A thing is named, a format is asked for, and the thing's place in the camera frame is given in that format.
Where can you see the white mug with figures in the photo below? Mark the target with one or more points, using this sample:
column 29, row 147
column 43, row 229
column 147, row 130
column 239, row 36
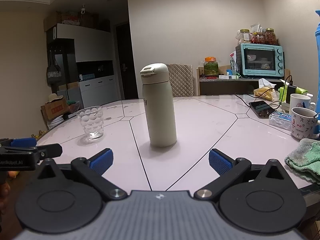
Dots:
column 302, row 127

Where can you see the wooden side shelf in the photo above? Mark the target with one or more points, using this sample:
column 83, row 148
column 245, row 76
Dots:
column 225, row 86

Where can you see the clear dimpled glass cup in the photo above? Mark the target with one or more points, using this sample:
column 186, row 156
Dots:
column 90, row 123

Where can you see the teal toaster oven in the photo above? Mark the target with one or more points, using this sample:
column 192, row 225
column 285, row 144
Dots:
column 260, row 60

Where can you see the yellow bread bag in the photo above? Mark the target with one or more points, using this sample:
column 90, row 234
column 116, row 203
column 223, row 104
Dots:
column 266, row 93

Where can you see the small glass jar red contents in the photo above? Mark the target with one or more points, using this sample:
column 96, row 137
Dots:
column 259, row 38

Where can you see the green tissue box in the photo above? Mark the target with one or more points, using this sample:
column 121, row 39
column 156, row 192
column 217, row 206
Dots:
column 300, row 91

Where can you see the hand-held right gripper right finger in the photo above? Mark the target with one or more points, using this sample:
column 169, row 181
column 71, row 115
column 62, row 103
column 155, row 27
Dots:
column 220, row 163

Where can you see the pickle jar with orange lid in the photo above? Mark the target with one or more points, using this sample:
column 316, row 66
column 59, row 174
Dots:
column 211, row 67

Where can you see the white and green bag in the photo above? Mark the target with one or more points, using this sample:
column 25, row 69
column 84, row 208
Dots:
column 233, row 63

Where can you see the white packet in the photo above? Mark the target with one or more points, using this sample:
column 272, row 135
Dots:
column 256, row 28

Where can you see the green towel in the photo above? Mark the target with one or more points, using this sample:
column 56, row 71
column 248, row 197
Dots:
column 305, row 157

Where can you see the grey hanging bag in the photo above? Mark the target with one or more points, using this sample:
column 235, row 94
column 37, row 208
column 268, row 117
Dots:
column 53, row 72

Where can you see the quilted beige chair back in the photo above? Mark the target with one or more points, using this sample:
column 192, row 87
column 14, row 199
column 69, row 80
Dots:
column 180, row 80

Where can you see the person's left hand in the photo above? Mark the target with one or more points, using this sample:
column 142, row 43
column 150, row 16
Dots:
column 3, row 192

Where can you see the cardboard box red label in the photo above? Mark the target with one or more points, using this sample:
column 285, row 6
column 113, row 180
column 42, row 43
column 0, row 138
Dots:
column 55, row 110

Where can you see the straw hat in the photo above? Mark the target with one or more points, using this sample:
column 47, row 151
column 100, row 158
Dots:
column 55, row 97

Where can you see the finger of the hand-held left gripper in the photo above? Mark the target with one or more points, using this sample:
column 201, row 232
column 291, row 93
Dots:
column 50, row 150
column 23, row 142

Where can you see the dark door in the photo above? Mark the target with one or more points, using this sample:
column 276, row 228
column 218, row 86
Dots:
column 127, row 62

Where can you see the tall glass jar red contents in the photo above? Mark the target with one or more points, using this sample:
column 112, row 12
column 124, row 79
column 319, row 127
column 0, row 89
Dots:
column 270, row 37

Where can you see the glass jar with pale contents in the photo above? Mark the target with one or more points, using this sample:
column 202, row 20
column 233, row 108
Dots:
column 244, row 37

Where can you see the black smartphone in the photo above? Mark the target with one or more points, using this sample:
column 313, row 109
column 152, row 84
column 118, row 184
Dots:
column 261, row 108

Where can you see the blue tissue packet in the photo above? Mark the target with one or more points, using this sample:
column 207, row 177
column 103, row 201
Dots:
column 280, row 120

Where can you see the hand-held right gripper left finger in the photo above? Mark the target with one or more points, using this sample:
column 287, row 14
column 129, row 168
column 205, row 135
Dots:
column 101, row 162

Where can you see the flat white box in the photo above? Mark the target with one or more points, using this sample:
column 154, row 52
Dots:
column 228, row 76

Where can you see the cardboard boxes on cabinet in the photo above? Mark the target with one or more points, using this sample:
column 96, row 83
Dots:
column 72, row 18

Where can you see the cream insulated bottle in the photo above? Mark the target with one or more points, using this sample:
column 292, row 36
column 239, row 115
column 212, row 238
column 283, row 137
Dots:
column 161, row 115

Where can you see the small blue box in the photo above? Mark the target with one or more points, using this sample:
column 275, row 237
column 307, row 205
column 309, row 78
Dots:
column 229, row 72

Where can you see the black power adapter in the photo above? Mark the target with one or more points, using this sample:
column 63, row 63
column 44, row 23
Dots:
column 291, row 93

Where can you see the stack of white plates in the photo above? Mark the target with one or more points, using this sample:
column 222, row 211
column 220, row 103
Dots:
column 56, row 123

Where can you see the white security camera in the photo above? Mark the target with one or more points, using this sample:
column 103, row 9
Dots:
column 83, row 9

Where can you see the white and black cabinet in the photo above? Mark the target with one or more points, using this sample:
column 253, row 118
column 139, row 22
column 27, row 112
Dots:
column 92, row 45

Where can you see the white power strip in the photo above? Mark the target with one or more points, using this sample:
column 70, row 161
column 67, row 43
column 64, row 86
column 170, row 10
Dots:
column 283, row 107

